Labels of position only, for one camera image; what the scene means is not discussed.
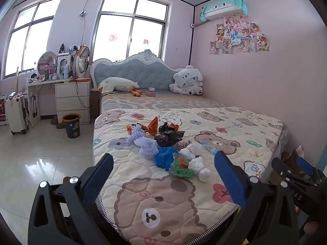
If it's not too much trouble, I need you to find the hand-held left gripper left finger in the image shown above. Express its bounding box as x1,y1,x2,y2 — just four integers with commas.
28,153,120,245

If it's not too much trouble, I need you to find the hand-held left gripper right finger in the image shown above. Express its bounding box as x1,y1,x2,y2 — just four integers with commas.
202,150,299,245

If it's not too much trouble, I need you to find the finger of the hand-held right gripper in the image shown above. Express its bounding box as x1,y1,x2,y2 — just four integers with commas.
271,157,316,188
296,156,326,184

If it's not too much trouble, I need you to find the blue white candy wrapper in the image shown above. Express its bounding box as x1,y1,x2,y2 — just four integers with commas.
202,141,217,155

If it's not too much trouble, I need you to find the green snack packet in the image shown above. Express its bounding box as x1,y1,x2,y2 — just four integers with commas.
170,153,195,179

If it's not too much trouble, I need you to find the blue plastic bag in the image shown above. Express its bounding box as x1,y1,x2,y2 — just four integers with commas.
155,147,179,171

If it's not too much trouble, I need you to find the large black plastic bag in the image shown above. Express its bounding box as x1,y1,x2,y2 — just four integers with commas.
155,130,186,147

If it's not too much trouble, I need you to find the orange snack packet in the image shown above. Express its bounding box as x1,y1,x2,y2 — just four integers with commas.
142,117,159,137

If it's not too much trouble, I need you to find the person's right hand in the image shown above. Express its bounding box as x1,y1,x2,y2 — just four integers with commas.
304,221,319,236

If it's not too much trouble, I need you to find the tall cardboard box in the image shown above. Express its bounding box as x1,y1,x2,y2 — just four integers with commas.
282,149,306,169

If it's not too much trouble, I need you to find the grey bed skirt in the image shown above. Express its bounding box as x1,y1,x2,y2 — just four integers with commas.
277,128,291,160

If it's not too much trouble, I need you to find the blue bin with brown rim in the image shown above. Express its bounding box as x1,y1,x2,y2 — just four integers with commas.
62,114,82,139

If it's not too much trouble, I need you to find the bed with cartoon quilt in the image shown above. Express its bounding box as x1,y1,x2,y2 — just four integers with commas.
92,106,284,245

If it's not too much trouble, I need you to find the white drawer cabinet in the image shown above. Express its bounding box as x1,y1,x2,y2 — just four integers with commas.
55,80,92,124

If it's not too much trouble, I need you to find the white printed flat box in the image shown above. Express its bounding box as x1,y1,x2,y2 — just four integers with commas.
27,85,41,127

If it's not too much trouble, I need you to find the white goose plush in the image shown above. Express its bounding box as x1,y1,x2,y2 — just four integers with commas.
98,77,143,97

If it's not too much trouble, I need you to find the patterned grey blanket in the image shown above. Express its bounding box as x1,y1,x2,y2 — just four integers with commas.
99,90,226,115

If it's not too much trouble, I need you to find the white suitcase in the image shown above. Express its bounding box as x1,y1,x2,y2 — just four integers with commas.
5,92,29,135

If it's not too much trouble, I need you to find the white teddy bear plush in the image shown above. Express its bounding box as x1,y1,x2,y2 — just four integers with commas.
169,66,203,95

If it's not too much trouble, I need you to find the white vanity desk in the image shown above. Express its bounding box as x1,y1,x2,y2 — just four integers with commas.
26,78,58,128

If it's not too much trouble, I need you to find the cluster of cosmetic bottles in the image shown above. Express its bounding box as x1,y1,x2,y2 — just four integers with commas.
26,65,64,83

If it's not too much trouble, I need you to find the printed cardboard box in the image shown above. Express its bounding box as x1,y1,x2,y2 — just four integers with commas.
0,94,8,127

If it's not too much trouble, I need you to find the orange rimmed desk fan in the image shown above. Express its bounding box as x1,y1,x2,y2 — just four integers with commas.
75,45,90,79

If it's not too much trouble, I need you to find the blue tufted bed headboard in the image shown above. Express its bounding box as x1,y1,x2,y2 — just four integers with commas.
91,49,179,92

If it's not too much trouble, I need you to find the white cosmetics storage box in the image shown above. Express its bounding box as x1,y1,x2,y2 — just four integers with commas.
57,53,71,79

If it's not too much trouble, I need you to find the wooden stick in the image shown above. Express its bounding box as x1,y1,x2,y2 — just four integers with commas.
13,66,20,94

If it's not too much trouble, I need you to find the round vanity mirror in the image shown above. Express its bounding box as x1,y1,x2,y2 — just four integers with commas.
37,51,57,71

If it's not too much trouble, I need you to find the white framed window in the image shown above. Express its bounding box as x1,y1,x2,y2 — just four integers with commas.
1,0,63,79
91,0,170,62

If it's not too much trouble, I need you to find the air conditioner with teal cover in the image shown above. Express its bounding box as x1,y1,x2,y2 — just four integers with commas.
200,0,249,22

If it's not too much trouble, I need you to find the black power cable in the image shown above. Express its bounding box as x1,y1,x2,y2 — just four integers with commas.
75,80,90,108

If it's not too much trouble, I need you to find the cluster of anime wall posters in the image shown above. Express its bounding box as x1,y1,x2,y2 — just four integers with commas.
209,15,270,55

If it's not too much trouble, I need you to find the black wall cable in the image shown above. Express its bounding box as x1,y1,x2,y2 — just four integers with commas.
80,0,92,47

